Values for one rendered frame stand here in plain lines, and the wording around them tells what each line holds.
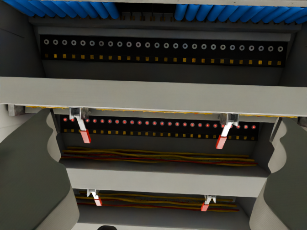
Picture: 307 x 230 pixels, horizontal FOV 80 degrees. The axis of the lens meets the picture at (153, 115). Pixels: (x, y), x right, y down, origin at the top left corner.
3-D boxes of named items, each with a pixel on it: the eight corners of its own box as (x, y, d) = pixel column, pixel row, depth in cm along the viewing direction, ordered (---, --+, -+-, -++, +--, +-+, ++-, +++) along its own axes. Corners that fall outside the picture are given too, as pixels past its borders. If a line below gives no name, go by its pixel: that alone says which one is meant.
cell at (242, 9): (229, 12, 35) (245, -7, 28) (238, 12, 35) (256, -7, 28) (228, 22, 35) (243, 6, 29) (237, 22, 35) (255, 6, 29)
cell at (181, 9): (174, 10, 35) (177, -8, 29) (184, 10, 35) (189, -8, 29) (174, 20, 35) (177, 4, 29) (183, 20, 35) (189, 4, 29)
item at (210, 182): (17, 165, 40) (20, 224, 42) (301, 179, 39) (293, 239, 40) (64, 141, 60) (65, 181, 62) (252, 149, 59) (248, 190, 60)
